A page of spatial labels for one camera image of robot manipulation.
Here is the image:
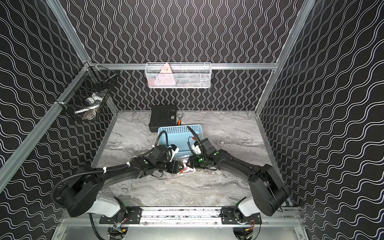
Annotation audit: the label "white items in mesh basket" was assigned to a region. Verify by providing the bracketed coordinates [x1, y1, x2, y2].
[75, 93, 104, 120]

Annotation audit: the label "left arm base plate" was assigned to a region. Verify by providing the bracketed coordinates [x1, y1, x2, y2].
[99, 207, 143, 225]

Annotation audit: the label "white wire wall basket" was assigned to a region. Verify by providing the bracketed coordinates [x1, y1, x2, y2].
[145, 62, 213, 89]

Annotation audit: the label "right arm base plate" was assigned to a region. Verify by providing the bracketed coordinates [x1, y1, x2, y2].
[219, 207, 262, 225]

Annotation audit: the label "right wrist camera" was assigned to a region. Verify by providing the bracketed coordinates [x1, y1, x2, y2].
[191, 142, 202, 156]

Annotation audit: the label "light blue plastic basket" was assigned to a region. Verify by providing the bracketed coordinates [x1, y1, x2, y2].
[157, 124, 204, 161]

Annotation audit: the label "aluminium front rail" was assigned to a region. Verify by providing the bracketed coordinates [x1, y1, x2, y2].
[59, 205, 302, 227]

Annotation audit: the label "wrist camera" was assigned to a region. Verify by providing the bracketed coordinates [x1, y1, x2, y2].
[168, 144, 179, 162]
[191, 142, 202, 156]

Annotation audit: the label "black box device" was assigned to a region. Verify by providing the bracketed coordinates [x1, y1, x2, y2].
[149, 105, 177, 133]

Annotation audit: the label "orange handled tool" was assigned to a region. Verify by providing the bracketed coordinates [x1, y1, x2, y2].
[177, 114, 184, 126]

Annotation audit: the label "black wire mesh basket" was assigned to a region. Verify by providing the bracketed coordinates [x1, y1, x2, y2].
[58, 66, 118, 121]

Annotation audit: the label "clear plastic clamshell container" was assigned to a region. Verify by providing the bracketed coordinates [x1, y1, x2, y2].
[178, 160, 196, 176]

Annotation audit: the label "pink triangle card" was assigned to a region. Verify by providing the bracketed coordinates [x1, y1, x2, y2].
[154, 63, 176, 87]

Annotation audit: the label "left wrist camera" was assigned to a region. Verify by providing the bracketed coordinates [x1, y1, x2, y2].
[168, 144, 179, 162]

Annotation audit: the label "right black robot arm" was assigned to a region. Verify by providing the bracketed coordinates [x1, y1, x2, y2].
[187, 126, 289, 219]

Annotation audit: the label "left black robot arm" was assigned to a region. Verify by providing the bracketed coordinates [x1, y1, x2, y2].
[50, 143, 182, 218]

